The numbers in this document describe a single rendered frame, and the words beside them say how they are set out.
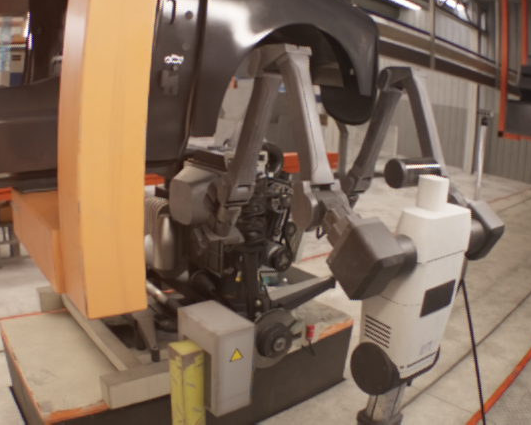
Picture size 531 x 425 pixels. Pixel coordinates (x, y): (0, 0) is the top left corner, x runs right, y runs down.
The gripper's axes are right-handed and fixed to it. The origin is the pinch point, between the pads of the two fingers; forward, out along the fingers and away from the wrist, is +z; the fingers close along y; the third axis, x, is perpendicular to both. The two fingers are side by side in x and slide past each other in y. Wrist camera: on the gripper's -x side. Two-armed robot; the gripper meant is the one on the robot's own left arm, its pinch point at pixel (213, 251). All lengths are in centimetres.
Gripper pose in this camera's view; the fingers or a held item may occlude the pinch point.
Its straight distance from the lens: 151.4
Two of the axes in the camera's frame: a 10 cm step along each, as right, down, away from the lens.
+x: 4.2, 6.6, -6.2
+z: -3.1, 7.5, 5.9
